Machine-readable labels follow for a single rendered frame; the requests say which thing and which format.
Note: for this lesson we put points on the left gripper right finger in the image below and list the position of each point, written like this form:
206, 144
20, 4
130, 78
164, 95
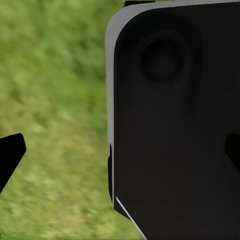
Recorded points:
232, 149

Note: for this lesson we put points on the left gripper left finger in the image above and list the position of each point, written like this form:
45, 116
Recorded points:
12, 149

